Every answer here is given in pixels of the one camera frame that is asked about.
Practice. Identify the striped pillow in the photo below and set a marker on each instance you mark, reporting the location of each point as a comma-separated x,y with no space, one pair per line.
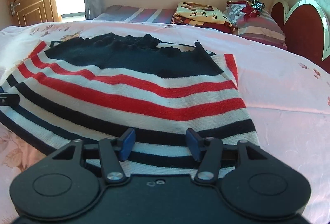
260,30

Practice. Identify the striped mattress sheet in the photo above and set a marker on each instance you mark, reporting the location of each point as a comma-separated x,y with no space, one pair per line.
134,14

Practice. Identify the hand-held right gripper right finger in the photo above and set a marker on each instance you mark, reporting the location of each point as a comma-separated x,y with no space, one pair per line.
194,144

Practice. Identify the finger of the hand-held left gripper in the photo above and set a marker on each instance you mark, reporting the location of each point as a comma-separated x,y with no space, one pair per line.
9,99

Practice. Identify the pink floral bed sheet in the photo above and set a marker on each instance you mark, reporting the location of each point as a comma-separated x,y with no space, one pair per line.
283,100

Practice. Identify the red heart-shaped headboard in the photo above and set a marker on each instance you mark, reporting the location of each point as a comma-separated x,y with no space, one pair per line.
304,33

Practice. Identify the striped knit sweater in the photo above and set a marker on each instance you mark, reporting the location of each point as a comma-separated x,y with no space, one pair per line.
154,100

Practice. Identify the folded printed blanket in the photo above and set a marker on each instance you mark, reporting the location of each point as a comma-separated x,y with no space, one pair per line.
201,15

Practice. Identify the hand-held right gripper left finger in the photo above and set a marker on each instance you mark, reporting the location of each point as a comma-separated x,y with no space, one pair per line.
127,144

